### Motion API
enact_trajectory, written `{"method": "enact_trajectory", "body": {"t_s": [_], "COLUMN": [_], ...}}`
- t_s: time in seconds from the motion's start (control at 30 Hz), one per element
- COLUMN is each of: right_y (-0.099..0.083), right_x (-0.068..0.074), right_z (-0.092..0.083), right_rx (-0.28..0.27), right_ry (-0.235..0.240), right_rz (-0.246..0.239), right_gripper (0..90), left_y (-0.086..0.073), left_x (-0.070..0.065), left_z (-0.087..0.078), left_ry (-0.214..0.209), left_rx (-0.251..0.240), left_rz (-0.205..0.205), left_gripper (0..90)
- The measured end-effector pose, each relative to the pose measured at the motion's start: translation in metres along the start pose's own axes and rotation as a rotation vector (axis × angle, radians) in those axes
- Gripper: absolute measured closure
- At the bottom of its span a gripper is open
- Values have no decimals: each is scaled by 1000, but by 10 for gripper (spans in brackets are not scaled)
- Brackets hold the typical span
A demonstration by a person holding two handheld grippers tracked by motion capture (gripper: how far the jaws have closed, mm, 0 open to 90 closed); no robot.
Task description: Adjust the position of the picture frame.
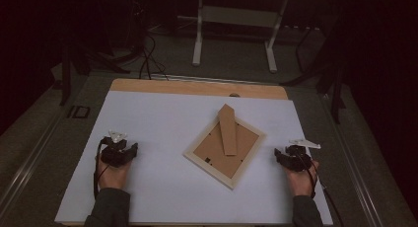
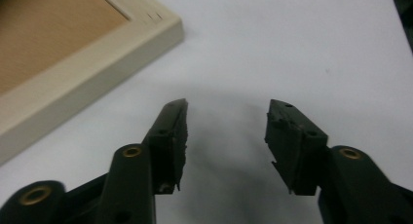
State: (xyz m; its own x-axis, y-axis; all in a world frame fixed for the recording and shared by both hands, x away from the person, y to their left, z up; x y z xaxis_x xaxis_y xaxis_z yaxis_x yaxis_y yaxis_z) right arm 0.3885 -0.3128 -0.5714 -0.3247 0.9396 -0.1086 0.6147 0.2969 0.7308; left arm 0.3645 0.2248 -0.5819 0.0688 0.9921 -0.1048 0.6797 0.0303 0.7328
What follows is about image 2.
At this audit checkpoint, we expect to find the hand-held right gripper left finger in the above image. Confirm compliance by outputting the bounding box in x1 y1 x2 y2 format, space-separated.
96 98 189 224

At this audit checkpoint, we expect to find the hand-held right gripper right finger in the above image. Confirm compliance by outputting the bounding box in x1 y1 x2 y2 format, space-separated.
264 98 411 224

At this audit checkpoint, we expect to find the wooden picture frame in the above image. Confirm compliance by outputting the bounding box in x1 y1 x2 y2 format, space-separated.
0 0 185 167

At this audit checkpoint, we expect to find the white table sheet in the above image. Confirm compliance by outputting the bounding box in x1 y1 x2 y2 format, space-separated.
0 0 413 224

